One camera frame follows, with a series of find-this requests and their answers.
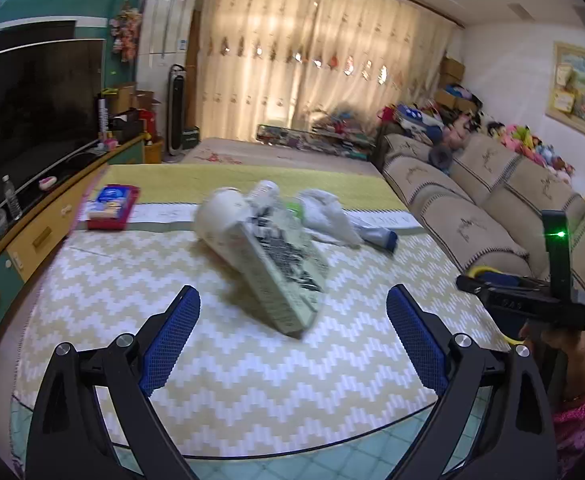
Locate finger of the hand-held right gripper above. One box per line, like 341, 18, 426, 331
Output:
455, 274, 491, 295
483, 272, 548, 292

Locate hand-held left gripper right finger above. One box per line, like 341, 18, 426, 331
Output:
387, 284, 558, 480

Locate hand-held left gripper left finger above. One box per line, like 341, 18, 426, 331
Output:
25, 285, 200, 480

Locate yellow-rimmed black bin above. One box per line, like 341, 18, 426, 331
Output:
465, 266, 528, 346

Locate blue grey tube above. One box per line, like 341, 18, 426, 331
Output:
350, 222, 398, 252

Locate white paper cup blue print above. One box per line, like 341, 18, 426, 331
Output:
194, 187, 253, 261

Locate floral patterned box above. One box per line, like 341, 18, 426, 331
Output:
227, 205, 331, 338

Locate white plastic bag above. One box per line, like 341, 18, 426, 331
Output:
297, 189, 363, 248

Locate small white bottle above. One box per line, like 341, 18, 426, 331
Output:
250, 180, 279, 211

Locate person's right hand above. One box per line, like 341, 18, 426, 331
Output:
517, 322, 585, 401

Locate beige sofa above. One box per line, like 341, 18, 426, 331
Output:
375, 132, 585, 356

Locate patterned tablecloth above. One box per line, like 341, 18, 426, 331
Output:
10, 162, 516, 480

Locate pile of plush toys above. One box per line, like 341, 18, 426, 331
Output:
483, 117, 581, 181

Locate red blue box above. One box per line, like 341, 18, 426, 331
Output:
86, 185, 140, 231

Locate yellow green television cabinet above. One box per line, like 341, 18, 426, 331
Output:
0, 135, 166, 356

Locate blue white plush bag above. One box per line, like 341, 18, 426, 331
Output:
397, 105, 443, 133

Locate floral beige mat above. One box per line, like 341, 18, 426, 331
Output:
180, 136, 383, 176

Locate low glass table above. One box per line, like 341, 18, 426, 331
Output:
256, 122, 378, 158

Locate clear water bottle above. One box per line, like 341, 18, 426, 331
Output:
1, 175, 23, 221

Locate stack of cardboard boxes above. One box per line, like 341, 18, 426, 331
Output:
435, 57, 478, 111

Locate black tower fan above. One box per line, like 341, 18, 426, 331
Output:
165, 63, 187, 156

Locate open cardboard boxes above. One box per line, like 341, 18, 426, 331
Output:
105, 82, 156, 116

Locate large black television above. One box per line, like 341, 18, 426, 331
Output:
0, 37, 106, 201

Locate cream curtains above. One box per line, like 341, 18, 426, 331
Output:
187, 0, 456, 148

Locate white standing air conditioner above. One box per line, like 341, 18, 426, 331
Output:
137, 0, 196, 86

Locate hanging flower decoration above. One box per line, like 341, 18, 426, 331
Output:
108, 2, 140, 63

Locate small black television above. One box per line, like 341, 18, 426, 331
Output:
0, 20, 77, 43

